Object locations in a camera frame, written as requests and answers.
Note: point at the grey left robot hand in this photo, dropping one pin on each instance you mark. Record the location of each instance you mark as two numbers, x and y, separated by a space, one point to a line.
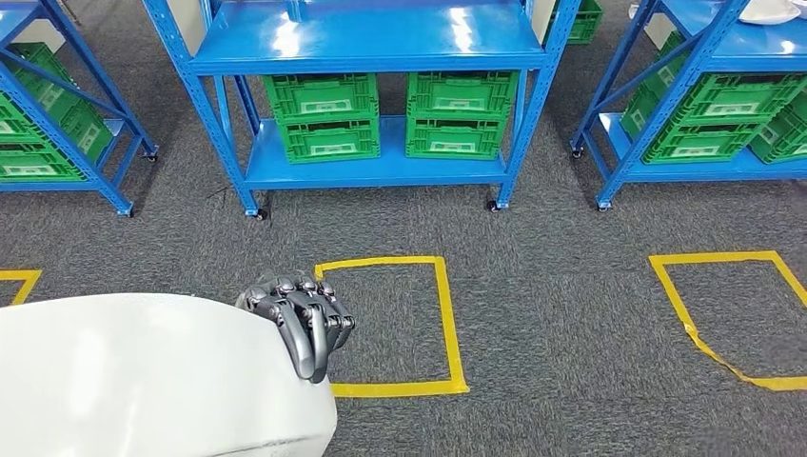
302 315

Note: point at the white plastic shell part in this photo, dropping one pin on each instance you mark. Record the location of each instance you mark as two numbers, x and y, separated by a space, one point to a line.
766 11
157 378

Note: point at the white workbench table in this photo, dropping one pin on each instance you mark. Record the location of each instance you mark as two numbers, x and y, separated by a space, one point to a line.
186 25
542 19

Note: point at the yellow floor tape outline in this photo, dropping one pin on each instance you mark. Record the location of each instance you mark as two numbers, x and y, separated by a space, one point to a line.
449 328
19 274
712 256

